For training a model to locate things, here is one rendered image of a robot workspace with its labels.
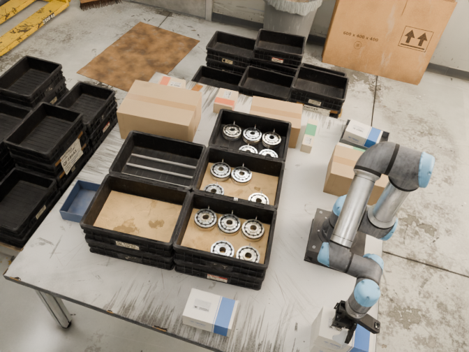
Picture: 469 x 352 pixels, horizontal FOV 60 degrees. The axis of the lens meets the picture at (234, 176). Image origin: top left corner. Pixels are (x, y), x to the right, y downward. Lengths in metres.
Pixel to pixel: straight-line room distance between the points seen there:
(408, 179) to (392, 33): 3.08
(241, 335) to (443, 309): 1.59
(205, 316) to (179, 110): 1.12
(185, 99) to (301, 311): 1.29
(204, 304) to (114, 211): 0.59
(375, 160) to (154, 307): 1.07
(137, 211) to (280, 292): 0.74
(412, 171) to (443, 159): 2.43
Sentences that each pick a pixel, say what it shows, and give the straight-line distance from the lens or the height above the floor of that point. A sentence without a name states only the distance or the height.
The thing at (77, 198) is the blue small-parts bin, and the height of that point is 0.70.
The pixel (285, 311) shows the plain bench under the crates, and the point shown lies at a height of 0.70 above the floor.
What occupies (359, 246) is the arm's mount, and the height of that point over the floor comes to 0.81.
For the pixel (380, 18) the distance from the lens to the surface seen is 4.42.
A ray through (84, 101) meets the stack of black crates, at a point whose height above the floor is 0.38.
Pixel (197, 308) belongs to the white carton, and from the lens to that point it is 1.72.
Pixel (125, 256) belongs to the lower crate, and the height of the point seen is 0.74.
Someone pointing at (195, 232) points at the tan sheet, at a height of 0.83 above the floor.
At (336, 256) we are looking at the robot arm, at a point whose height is 1.18.
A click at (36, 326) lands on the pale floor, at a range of 2.69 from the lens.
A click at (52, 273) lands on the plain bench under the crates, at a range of 1.99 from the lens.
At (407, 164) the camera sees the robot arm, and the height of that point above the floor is 1.43.
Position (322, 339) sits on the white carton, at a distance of 1.68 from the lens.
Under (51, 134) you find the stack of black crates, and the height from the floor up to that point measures 0.49.
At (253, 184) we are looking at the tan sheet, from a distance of 2.03.
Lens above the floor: 2.38
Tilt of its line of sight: 49 degrees down
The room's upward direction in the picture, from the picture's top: 7 degrees clockwise
